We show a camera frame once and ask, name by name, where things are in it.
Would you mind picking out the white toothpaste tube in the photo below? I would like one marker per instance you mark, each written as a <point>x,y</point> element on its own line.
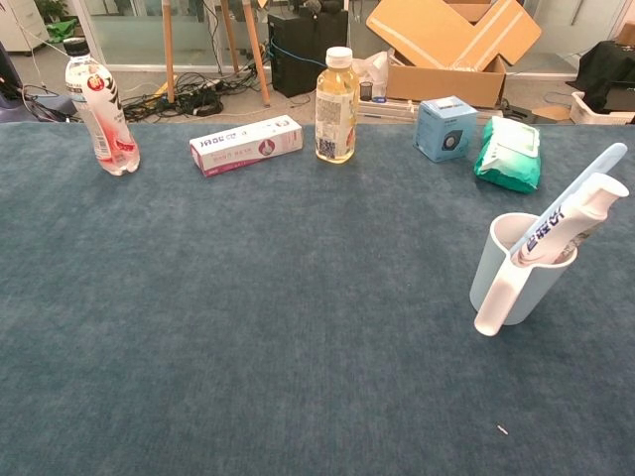
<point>560,225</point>

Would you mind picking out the light blue toothbrush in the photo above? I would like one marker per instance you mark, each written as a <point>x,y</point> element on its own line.
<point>590,171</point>

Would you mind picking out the white pink toothpaste box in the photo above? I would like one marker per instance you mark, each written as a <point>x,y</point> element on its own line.
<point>243,146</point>

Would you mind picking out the yellow tea bottle white cap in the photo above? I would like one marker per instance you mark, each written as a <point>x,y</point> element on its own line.
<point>335,114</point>

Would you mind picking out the clear bottle red label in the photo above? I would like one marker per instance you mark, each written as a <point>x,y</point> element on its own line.
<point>106,124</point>

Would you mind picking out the aluminium profile rails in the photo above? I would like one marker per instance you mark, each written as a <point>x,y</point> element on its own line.
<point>387,108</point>

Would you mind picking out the small blue cardboard box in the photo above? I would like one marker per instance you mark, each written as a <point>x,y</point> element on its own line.
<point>444,129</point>

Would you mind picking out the black computer tower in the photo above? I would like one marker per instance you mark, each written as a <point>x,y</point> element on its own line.
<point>297,59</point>

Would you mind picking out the white plastic bag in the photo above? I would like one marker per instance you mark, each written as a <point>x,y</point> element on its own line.
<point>373,64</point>

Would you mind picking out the blue carpet table mat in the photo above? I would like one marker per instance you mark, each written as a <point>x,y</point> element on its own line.
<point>149,322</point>

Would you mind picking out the wooden easel leg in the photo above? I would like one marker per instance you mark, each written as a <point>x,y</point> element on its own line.
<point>257,54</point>
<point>229,35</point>
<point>169,49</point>

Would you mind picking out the open brown cardboard box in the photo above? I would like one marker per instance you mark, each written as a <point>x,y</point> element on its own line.
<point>446,84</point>

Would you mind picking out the green wet wipes pack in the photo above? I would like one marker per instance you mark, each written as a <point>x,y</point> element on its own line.
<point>506,163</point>

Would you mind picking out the tiny white scrap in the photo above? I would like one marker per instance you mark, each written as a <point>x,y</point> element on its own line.
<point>502,429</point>

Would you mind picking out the white plastic basket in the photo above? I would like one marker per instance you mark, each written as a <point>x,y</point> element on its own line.
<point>588,111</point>

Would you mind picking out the green plant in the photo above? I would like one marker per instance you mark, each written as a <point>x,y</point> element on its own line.
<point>62,29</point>

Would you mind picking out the black cloth covered object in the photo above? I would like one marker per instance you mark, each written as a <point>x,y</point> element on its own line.
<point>610,69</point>

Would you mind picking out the dark blue padded seat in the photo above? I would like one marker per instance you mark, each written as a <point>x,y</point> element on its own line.
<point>7,74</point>

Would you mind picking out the white cabinet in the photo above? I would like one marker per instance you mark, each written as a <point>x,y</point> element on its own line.
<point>20,25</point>

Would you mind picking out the black metal bracket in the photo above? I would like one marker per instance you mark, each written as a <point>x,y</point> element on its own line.
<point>518,113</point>

